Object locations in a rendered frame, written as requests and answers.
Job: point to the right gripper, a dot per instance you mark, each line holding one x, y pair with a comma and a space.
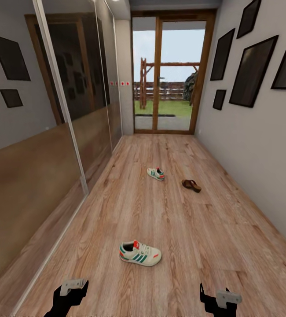
211, 306

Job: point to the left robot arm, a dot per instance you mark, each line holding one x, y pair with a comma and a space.
70, 294

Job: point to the sandal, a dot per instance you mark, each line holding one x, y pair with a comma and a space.
192, 185

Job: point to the door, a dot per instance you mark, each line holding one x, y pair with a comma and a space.
170, 51

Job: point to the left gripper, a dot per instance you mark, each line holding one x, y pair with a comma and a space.
73, 298

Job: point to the gym shoe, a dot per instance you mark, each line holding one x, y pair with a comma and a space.
156, 173
139, 253

